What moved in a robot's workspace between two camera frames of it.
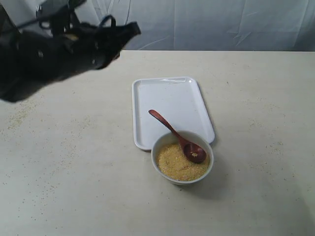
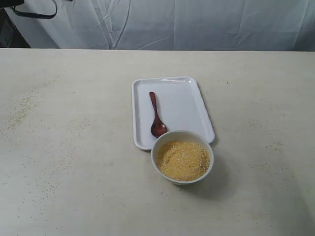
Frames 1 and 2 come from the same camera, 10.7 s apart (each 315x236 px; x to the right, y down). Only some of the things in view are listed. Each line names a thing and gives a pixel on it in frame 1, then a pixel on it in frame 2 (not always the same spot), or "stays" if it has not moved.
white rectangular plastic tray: x=176 y=99 stays
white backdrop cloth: x=209 y=25 stays
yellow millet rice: x=174 y=164 stays
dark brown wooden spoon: x=193 y=153 to x=157 y=128
